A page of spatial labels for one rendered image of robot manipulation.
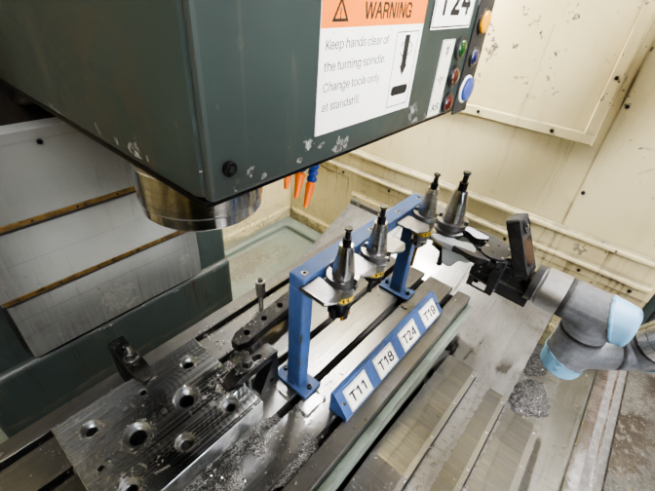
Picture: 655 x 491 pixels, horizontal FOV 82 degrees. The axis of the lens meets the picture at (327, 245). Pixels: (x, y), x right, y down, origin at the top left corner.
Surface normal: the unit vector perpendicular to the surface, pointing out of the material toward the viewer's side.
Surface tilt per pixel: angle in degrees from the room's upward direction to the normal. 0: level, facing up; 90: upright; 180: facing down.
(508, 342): 24
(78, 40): 90
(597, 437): 0
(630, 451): 0
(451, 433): 8
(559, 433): 17
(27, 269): 90
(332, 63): 90
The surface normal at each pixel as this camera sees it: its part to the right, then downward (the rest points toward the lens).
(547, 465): -0.16, -0.90
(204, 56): 0.76, 0.42
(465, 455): 0.16, -0.86
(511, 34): -0.65, 0.40
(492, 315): -0.20, -0.57
